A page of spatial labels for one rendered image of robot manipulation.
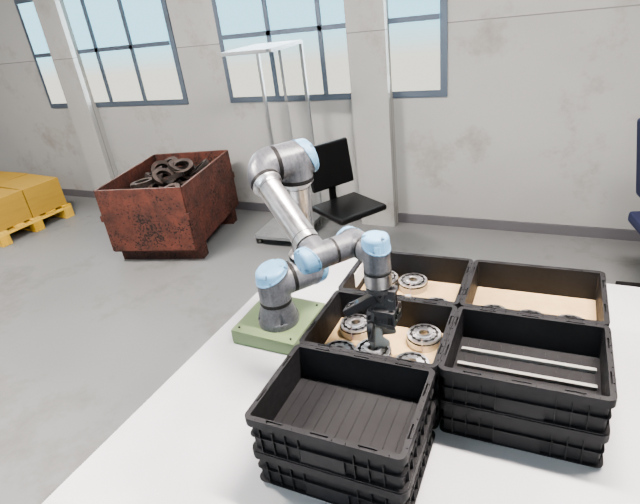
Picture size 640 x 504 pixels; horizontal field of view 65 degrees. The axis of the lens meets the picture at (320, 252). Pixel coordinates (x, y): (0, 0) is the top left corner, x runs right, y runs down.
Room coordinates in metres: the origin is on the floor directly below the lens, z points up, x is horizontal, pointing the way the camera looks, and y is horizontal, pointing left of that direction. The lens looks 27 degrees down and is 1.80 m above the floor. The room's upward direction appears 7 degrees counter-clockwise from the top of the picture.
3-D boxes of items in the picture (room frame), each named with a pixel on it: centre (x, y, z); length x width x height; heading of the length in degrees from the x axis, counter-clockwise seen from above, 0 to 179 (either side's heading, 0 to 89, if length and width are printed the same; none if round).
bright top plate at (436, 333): (1.23, -0.28, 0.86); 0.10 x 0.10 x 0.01
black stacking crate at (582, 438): (1.03, -0.50, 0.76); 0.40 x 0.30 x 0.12; 63
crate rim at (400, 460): (0.94, -0.01, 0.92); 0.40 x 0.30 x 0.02; 63
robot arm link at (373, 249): (1.19, -0.15, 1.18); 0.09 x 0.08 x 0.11; 26
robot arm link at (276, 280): (1.55, 0.17, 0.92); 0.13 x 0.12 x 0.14; 116
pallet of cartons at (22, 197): (5.19, 3.32, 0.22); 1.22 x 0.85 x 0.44; 60
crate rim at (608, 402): (1.03, -0.50, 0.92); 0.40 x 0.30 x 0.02; 63
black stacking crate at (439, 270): (1.48, -0.28, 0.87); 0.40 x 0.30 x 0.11; 63
